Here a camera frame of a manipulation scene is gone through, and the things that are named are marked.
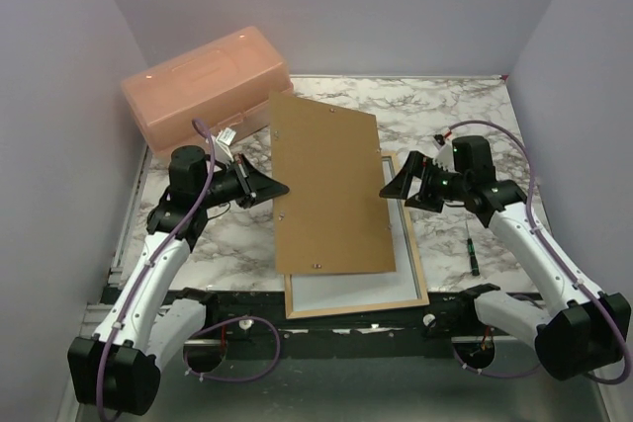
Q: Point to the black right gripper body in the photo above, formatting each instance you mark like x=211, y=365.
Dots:
x=439, y=185

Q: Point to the aluminium front rail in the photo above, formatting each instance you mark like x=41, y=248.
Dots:
x=94, y=315

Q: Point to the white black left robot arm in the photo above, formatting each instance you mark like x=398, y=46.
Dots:
x=119, y=367

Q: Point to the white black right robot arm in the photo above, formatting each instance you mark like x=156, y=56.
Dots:
x=580, y=328

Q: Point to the pink plastic storage box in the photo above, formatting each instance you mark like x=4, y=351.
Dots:
x=224, y=83

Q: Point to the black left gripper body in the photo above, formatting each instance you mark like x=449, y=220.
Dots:
x=226, y=187

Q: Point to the blue wooden picture frame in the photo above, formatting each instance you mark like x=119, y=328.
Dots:
x=415, y=269

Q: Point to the green black screwdriver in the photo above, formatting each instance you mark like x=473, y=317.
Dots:
x=473, y=260

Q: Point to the brown backing board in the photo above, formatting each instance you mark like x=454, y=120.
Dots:
x=332, y=220

